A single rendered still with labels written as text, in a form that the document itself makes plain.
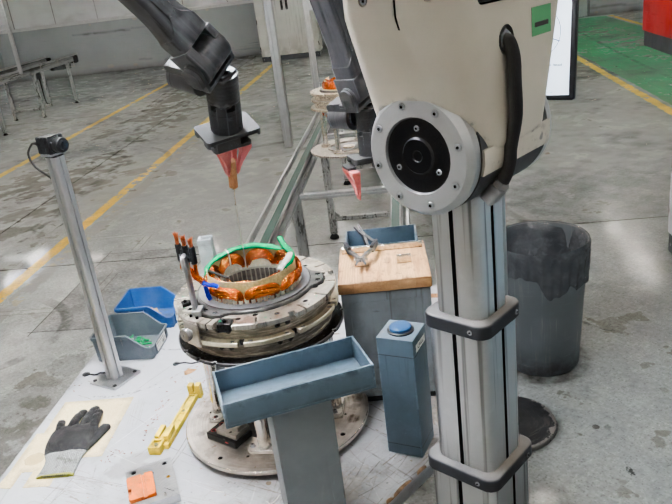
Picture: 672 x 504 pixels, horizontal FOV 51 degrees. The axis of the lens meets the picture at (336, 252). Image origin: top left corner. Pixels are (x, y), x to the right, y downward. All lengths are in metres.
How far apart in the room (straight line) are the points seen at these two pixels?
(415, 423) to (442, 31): 0.79
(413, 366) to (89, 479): 0.69
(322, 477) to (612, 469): 1.55
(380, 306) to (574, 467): 1.34
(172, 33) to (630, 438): 2.16
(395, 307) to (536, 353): 1.60
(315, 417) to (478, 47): 0.65
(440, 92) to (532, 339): 2.20
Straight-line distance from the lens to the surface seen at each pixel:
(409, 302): 1.46
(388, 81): 0.89
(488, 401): 1.08
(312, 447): 1.22
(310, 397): 1.15
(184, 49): 1.15
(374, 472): 1.39
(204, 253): 1.46
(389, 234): 1.72
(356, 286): 1.44
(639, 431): 2.83
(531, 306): 2.90
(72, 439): 1.66
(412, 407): 1.35
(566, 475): 2.60
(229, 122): 1.25
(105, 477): 1.55
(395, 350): 1.30
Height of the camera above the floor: 1.66
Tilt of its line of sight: 22 degrees down
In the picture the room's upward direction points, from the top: 7 degrees counter-clockwise
